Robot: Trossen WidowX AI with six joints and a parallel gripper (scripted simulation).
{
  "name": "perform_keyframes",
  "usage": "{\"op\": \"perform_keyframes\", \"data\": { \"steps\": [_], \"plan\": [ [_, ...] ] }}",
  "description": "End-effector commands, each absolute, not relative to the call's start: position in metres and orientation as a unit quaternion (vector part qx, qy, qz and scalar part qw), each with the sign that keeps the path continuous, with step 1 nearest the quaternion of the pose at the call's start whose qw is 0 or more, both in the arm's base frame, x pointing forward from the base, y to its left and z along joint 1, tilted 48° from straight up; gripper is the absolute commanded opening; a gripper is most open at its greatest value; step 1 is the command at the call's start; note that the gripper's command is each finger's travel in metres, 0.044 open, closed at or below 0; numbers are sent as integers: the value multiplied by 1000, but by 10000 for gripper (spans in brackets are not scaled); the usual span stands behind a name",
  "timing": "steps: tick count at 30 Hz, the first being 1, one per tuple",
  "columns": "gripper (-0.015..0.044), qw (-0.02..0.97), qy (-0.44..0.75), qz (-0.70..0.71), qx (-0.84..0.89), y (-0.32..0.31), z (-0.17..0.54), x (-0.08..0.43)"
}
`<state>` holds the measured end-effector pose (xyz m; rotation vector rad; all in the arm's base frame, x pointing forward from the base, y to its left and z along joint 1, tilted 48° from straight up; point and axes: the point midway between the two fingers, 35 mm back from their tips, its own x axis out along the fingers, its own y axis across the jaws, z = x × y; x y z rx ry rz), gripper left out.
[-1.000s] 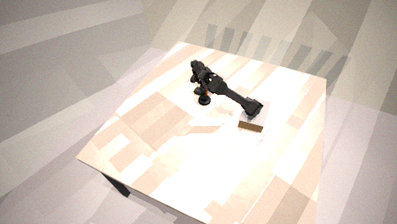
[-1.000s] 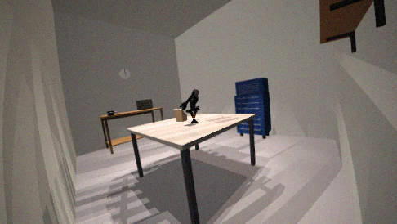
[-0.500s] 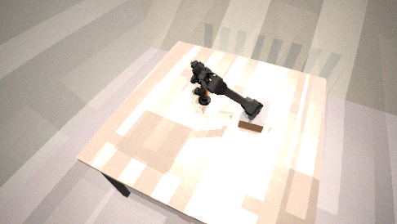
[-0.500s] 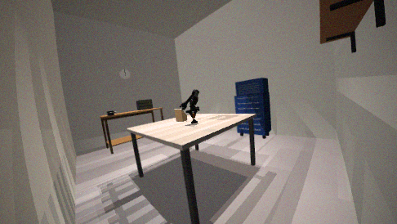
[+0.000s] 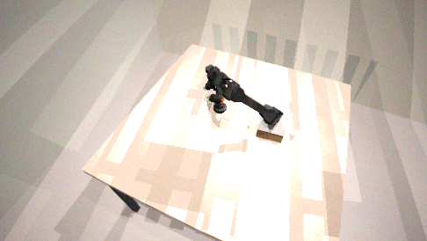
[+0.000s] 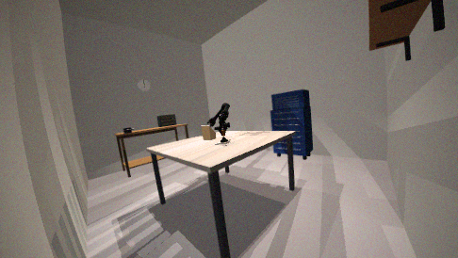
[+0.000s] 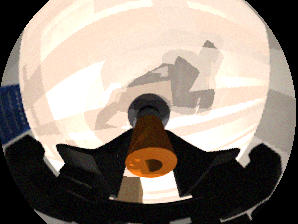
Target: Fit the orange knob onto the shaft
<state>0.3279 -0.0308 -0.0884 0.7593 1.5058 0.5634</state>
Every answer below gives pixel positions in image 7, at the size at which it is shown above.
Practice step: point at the orange knob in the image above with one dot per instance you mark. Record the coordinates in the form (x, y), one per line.
(150, 153)

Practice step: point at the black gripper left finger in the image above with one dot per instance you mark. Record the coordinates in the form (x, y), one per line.
(107, 161)

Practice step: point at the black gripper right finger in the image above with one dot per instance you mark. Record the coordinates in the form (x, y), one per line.
(193, 163)

